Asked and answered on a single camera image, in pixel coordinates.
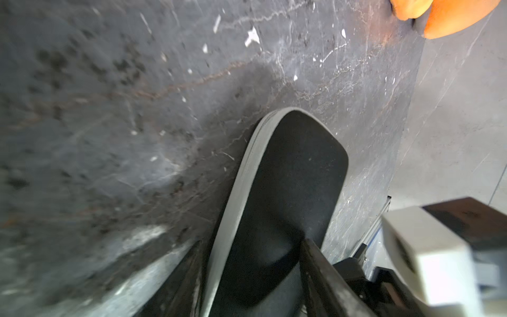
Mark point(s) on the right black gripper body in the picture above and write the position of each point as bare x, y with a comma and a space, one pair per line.
384, 293

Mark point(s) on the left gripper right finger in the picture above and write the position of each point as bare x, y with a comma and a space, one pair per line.
325, 292

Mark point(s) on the grey sleeve case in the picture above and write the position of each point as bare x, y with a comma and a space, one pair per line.
286, 190

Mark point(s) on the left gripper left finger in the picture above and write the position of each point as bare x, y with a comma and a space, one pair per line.
181, 293

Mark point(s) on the orange whale plush toy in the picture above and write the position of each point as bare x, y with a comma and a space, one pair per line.
434, 19

